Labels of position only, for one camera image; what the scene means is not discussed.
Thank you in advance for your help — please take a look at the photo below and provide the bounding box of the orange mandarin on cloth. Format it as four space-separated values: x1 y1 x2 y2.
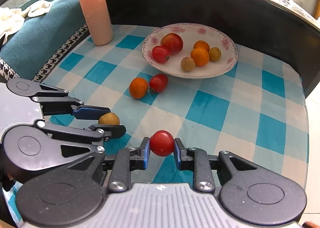
129 77 149 99

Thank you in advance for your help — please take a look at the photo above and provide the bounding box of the green-yellow small fruit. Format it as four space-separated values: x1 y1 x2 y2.
208 47 221 62

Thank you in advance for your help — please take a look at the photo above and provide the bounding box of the white floral plate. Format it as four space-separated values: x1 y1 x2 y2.
142 23 239 79

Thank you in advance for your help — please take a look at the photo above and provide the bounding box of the brown longan fruit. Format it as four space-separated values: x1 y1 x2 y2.
98 112 120 125

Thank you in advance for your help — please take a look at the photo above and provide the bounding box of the peach ribbed cup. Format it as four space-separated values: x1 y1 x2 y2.
79 0 113 46

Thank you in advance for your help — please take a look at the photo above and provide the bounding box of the red cherry tomato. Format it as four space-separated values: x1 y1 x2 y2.
151 46 171 63
150 130 174 157
149 74 169 93

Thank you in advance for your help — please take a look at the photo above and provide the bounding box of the large red tomato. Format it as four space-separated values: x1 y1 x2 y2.
161 33 183 55

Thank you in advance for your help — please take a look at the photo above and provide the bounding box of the blue checkered cloth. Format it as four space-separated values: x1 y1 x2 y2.
7 24 309 223

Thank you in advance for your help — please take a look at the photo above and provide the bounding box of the small orange mandarin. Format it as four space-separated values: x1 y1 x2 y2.
193 40 210 52

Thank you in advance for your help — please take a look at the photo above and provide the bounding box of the yellow-brown longan fruit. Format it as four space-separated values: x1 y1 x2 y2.
180 57 195 72

